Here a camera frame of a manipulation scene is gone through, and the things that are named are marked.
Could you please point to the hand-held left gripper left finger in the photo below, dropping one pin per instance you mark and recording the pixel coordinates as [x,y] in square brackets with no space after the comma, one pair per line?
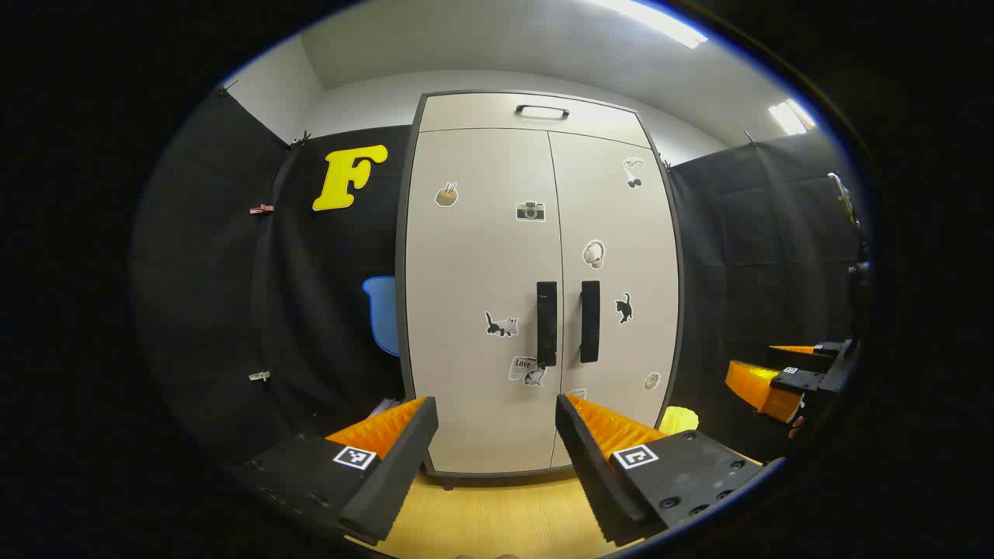
[396,466]

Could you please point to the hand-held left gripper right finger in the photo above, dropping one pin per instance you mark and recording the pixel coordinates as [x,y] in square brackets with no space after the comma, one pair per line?
[594,473]

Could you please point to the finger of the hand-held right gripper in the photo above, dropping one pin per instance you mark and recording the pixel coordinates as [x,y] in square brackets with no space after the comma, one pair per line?
[804,355]
[761,388]

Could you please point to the white double-door shoe cabinet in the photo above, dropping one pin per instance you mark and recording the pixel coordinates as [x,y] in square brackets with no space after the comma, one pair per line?
[401,310]

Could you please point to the cabinet door with headphone sticker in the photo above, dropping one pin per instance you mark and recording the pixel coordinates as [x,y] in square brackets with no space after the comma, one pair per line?
[644,256]

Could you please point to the cabinet door with camera sticker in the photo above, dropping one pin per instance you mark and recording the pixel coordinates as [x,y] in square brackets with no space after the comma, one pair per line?
[466,272]

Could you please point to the white cabinet drawer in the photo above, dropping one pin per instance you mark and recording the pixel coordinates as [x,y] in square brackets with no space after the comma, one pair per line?
[466,112]

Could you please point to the yellow object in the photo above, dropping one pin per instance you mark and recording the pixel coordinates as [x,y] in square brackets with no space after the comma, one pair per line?
[679,419]

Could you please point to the short ceiling light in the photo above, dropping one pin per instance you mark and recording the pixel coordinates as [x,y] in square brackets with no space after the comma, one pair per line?
[790,116]

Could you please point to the pink clip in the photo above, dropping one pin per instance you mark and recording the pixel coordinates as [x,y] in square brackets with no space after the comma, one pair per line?
[262,209]

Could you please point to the black clip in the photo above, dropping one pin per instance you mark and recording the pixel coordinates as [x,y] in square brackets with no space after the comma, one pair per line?
[299,140]
[227,88]

